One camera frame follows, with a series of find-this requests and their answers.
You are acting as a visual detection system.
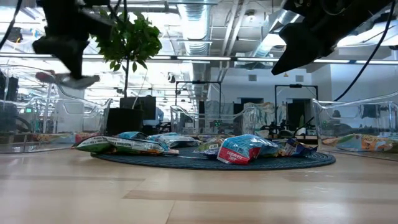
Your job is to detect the black hanging device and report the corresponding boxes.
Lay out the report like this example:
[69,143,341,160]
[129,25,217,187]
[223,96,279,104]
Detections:
[6,26,24,44]

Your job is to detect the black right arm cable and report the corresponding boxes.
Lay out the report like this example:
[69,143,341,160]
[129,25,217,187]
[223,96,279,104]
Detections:
[294,0,398,136]

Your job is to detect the black monitor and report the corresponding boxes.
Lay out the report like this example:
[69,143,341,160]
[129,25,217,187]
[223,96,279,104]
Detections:
[119,96,157,121]

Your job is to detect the black metal frame station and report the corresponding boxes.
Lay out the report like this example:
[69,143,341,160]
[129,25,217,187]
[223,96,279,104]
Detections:
[175,80,223,108]
[274,83,320,138]

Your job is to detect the silver ventilation duct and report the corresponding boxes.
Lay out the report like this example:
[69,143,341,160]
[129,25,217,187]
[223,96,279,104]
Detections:
[175,0,218,82]

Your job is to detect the gold blue granola bar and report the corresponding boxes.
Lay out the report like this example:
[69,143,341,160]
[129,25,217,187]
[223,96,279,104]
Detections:
[273,138,318,157]

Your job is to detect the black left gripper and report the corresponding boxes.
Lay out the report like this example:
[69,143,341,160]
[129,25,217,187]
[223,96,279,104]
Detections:
[32,0,114,79]

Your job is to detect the blue white granola bar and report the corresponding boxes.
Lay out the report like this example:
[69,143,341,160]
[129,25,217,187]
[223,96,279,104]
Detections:
[146,133,178,141]

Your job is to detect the brown red granola bar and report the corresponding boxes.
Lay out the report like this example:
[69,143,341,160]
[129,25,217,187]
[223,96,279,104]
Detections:
[73,131,101,143]

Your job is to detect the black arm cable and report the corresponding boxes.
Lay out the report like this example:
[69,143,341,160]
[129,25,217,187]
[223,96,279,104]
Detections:
[0,0,23,50]
[294,0,398,136]

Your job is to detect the green snack bag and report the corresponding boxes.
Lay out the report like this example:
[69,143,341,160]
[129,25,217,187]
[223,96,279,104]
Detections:
[72,135,180,156]

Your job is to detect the long ceiling light strip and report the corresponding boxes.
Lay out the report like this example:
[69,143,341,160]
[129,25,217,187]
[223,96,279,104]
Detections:
[0,52,398,65]

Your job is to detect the clear plastic bin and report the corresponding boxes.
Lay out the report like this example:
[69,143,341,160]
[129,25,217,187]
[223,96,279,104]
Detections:
[0,63,113,154]
[170,104,259,144]
[312,91,398,162]

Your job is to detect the light blue granola bar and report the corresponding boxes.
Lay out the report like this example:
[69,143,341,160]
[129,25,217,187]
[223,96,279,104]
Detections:
[321,133,397,153]

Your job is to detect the round dark blue placemat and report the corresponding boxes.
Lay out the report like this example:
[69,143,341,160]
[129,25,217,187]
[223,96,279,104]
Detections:
[90,145,337,171]

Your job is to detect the pale blue granola bar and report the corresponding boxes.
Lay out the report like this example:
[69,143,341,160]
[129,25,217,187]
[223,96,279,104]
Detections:
[155,135,202,149]

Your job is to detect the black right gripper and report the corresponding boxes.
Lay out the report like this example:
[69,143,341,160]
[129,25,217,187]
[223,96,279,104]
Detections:
[271,0,394,75]

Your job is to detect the person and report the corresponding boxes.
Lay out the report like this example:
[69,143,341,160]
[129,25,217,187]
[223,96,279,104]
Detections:
[142,94,165,127]

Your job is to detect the green plant in black pot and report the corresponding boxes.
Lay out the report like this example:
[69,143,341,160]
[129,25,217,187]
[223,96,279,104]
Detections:
[91,11,163,137]

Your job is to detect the patterned cloth cover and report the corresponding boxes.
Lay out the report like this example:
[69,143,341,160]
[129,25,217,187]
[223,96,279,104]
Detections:
[203,100,289,131]

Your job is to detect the orange gold granola bar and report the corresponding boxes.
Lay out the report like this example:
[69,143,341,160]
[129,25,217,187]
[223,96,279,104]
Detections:
[30,133,75,144]

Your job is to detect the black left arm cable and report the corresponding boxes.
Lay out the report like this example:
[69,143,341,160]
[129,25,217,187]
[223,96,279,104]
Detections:
[0,0,23,50]

